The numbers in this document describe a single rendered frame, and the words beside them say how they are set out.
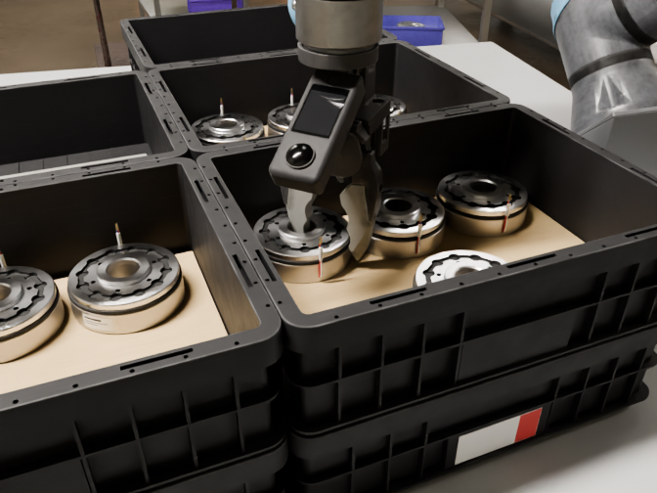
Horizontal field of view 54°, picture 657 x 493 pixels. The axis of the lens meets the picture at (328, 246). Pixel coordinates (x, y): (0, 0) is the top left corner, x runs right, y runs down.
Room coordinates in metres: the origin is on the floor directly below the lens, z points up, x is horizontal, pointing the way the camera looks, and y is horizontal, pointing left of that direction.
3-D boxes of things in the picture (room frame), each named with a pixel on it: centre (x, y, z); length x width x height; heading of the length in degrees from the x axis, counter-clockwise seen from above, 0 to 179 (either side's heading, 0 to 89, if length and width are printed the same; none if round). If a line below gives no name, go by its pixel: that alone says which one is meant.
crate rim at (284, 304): (0.53, -0.10, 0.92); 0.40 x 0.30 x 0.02; 112
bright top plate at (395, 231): (0.61, -0.08, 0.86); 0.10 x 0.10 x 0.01
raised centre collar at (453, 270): (0.47, -0.13, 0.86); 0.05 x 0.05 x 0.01
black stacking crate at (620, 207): (0.53, -0.10, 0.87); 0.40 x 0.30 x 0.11; 112
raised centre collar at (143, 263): (0.49, 0.19, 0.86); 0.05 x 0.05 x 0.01
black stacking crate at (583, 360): (0.53, -0.10, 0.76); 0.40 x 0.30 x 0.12; 112
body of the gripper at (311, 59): (0.57, -0.01, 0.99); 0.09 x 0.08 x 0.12; 156
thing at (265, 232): (0.56, 0.03, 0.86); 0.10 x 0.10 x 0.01
